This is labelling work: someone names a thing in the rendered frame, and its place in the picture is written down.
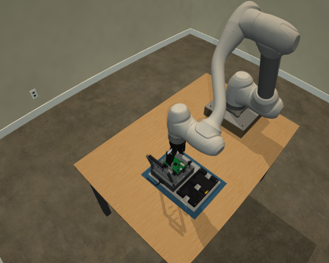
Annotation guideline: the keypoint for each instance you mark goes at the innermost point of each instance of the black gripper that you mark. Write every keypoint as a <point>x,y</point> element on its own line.
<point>173,151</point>

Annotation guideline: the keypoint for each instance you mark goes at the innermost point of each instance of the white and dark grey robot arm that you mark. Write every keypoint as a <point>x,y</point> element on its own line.
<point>274,38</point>

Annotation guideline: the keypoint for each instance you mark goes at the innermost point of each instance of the green circuit board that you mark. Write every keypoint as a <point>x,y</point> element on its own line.
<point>178,165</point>

